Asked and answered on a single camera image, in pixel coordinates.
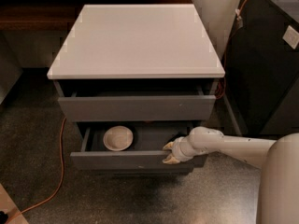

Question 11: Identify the grey drawer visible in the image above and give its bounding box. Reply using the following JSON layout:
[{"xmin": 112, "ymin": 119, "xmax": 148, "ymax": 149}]
[
  {"xmin": 70, "ymin": 121, "xmax": 206, "ymax": 170},
  {"xmin": 58, "ymin": 86, "xmax": 216, "ymax": 122},
  {"xmin": 90, "ymin": 168, "xmax": 195, "ymax": 176}
]

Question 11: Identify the grey drawer cabinet white top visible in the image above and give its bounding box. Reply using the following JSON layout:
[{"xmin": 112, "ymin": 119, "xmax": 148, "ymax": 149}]
[{"xmin": 46, "ymin": 4, "xmax": 226, "ymax": 176}]

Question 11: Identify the black cabinet on right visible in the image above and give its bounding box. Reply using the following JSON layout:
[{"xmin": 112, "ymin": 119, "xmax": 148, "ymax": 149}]
[{"xmin": 226, "ymin": 0, "xmax": 299, "ymax": 136}]

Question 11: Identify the light wooden board corner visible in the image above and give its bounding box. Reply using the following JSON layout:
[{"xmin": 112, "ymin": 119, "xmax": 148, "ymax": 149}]
[{"xmin": 0, "ymin": 184, "xmax": 29, "ymax": 224}]

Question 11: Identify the white square tag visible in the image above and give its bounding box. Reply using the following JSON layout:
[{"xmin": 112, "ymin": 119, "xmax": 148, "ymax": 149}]
[{"xmin": 282, "ymin": 25, "xmax": 299, "ymax": 49}]

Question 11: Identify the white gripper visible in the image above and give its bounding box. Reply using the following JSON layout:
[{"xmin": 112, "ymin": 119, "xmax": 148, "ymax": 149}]
[{"xmin": 163, "ymin": 137, "xmax": 207, "ymax": 165}]

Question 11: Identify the white ceramic bowl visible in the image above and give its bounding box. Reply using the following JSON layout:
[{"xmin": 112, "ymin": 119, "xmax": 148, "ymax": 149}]
[{"xmin": 103, "ymin": 126, "xmax": 134, "ymax": 151}]

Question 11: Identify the grey bottom drawer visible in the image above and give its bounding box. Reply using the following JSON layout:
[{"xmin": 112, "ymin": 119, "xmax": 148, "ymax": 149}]
[{"xmin": 90, "ymin": 168, "xmax": 195, "ymax": 176}]

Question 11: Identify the orange wall cable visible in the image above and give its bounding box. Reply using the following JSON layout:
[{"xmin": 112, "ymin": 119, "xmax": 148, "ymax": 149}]
[{"xmin": 214, "ymin": 0, "xmax": 299, "ymax": 100}]

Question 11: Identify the orange floor cable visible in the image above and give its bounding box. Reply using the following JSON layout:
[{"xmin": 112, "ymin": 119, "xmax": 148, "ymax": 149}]
[{"xmin": 5, "ymin": 117, "xmax": 67, "ymax": 224}]

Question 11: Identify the dark wooden shelf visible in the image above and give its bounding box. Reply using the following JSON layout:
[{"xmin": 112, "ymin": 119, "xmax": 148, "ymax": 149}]
[{"xmin": 0, "ymin": 0, "xmax": 192, "ymax": 31}]

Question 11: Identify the grey top drawer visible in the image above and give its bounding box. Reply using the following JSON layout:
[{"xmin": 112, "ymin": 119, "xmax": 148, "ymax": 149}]
[{"xmin": 58, "ymin": 86, "xmax": 216, "ymax": 122}]

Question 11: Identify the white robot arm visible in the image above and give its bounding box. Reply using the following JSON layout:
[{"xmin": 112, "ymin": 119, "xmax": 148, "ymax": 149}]
[{"xmin": 163, "ymin": 126, "xmax": 299, "ymax": 224}]

